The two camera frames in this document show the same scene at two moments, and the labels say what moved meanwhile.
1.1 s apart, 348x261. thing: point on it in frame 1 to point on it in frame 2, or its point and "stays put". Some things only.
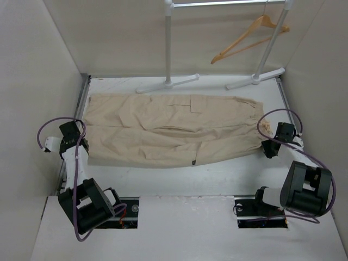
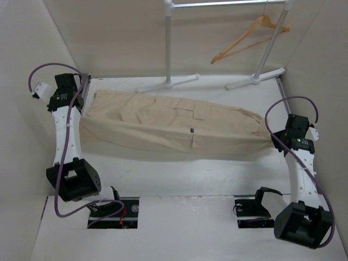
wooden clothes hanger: x=263 y=19 stays put
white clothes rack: x=168 y=5 stays put
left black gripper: x=62 y=141 to x=54 y=94
